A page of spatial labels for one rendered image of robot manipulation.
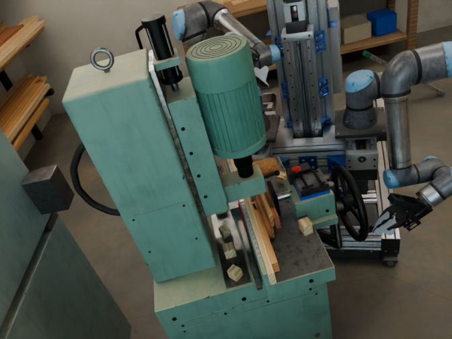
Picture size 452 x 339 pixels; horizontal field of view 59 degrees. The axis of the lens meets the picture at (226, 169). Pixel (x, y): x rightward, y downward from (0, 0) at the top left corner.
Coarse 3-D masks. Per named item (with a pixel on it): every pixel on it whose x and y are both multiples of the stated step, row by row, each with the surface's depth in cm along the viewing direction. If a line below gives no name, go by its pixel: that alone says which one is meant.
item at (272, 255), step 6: (258, 210) 135; (258, 216) 133; (258, 222) 131; (264, 228) 128; (264, 234) 126; (264, 240) 124; (270, 246) 122; (270, 252) 120; (270, 258) 118; (276, 264) 117; (276, 270) 118
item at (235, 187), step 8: (256, 168) 132; (224, 176) 133; (232, 176) 132; (256, 176) 129; (224, 184) 129; (232, 184) 128; (240, 184) 129; (248, 184) 129; (256, 184) 130; (264, 184) 130; (232, 192) 130; (240, 192) 130; (248, 192) 131; (256, 192) 132; (232, 200) 132
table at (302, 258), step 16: (272, 176) 154; (288, 208) 139; (288, 224) 133; (320, 224) 135; (272, 240) 129; (288, 240) 127; (304, 240) 126; (320, 240) 124; (288, 256) 122; (304, 256) 121; (320, 256) 120; (288, 272) 118; (304, 272) 116; (320, 272) 116; (272, 288) 116; (288, 288) 118; (304, 288) 119
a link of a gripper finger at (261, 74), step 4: (256, 68) 132; (264, 68) 130; (256, 72) 132; (260, 72) 131; (264, 72) 130; (256, 76) 131; (260, 76) 131; (264, 76) 130; (256, 80) 131; (260, 80) 130; (264, 80) 130; (260, 84) 130; (264, 84) 129
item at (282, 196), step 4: (268, 184) 136; (268, 188) 137; (272, 188) 134; (272, 192) 132; (280, 192) 137; (284, 192) 136; (288, 192) 136; (272, 196) 131; (276, 196) 130; (280, 196) 135; (284, 196) 136; (288, 196) 136; (272, 200) 135; (276, 200) 131; (276, 204) 132; (276, 208) 133
